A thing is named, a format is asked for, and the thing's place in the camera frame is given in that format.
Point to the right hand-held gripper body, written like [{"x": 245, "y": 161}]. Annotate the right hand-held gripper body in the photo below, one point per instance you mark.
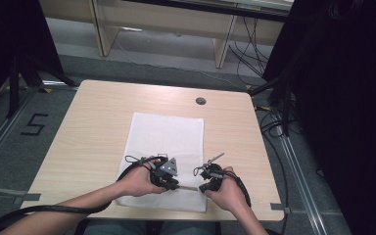
[{"x": 212, "y": 174}]

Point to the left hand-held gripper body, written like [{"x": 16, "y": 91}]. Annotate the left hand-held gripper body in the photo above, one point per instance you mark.
[{"x": 164, "y": 171}]

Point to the white towel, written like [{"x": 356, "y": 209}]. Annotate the white towel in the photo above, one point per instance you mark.
[{"x": 168, "y": 137}]

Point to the person's right hand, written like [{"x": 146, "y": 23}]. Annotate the person's right hand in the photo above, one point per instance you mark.
[{"x": 226, "y": 194}]

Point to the person's left hand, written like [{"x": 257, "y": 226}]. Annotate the person's left hand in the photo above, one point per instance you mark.
[{"x": 140, "y": 181}]

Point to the grey round table grommet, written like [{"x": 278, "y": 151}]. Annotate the grey round table grommet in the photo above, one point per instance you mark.
[{"x": 201, "y": 101}]

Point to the black metal stand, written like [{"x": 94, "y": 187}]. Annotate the black metal stand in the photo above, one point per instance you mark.
[
  {"x": 13, "y": 84},
  {"x": 285, "y": 98}
]

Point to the light wooden desk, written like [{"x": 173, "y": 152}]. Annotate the light wooden desk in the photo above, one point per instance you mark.
[{"x": 163, "y": 23}]

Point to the black curtain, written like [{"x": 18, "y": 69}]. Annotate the black curtain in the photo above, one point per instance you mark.
[
  {"x": 9, "y": 39},
  {"x": 346, "y": 98}
]

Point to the metal floor rail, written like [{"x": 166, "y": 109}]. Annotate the metal floor rail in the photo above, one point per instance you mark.
[
  {"x": 3, "y": 133},
  {"x": 302, "y": 182}
]

